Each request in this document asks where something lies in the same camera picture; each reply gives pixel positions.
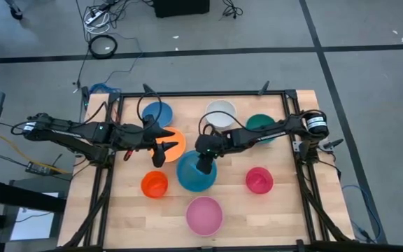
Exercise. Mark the white bowl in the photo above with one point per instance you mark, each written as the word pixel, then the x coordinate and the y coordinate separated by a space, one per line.
pixel 220 105

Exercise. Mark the red tape tag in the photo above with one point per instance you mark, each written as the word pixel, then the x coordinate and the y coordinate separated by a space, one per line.
pixel 128 155

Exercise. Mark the black box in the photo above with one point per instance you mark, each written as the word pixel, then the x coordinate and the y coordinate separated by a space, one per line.
pixel 180 7

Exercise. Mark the dark blue bowl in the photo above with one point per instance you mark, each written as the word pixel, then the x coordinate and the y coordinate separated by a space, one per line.
pixel 166 113

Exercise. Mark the black furniture frame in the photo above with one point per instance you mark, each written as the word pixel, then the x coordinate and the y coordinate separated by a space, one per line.
pixel 12 197

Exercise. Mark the black chair caster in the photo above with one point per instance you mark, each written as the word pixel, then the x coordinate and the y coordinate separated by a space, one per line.
pixel 16 14

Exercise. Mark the small pink bowl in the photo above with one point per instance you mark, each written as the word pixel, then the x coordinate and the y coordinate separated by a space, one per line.
pixel 259 182

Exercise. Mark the large light blue bowl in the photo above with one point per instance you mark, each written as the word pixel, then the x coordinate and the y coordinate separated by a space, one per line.
pixel 191 178

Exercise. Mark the small black device green light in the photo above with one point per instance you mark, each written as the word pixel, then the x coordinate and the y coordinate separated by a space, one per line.
pixel 85 96

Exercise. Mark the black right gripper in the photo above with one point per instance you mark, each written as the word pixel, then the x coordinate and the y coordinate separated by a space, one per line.
pixel 208 145

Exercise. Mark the large pink bowl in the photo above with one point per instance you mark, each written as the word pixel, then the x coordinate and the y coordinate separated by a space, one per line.
pixel 204 217

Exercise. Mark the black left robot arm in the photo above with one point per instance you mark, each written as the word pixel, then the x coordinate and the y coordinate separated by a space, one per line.
pixel 79 131

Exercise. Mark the large orange bowl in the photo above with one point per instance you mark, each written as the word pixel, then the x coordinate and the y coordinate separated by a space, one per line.
pixel 177 154

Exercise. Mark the green bowl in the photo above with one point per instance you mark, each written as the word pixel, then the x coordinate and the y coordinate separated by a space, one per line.
pixel 259 119

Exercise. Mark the white panel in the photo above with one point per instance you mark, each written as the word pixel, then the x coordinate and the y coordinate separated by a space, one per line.
pixel 33 225

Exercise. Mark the black power brick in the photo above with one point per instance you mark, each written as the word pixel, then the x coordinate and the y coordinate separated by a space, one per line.
pixel 38 168

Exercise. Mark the small orange bowl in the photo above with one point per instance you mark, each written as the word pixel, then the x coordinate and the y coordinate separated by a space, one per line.
pixel 154 185

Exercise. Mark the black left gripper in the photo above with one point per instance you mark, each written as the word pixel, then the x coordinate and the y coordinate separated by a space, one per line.
pixel 131 136

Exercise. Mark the black aluminium table frame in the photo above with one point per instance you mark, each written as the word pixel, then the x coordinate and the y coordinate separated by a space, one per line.
pixel 205 94

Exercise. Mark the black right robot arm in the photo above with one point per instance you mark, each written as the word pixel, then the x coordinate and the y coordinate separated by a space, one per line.
pixel 268 133

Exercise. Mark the black pointed frame bracket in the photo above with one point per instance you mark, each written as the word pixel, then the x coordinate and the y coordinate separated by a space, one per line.
pixel 332 143
pixel 264 87
pixel 148 89

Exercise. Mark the white power strip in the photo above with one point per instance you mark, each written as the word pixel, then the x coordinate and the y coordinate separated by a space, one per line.
pixel 94 17

